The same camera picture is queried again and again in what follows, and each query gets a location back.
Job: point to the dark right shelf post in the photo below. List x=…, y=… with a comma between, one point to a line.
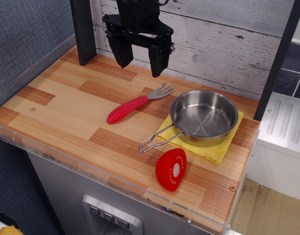
x=285, y=42

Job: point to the yellow object bottom left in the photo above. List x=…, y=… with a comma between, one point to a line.
x=10, y=230

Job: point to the dark left shelf post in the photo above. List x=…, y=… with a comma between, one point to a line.
x=83, y=28

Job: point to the yellow folded cloth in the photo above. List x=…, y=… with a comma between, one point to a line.
x=214, y=154

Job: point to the red handled metal fork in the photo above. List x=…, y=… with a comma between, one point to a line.
x=123, y=110

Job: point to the stainless steel pan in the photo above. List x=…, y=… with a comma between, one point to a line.
x=200, y=118

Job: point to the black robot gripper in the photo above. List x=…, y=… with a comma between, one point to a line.
x=137, y=23

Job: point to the red toy fruit half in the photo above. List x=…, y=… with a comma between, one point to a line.
x=170, y=169

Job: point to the white ribbed cabinet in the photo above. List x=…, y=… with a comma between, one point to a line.
x=275, y=160

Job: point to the dark shelf post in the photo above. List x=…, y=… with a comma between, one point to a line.
x=83, y=28
x=285, y=42

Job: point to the silver dispenser panel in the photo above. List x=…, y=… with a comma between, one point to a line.
x=105, y=219

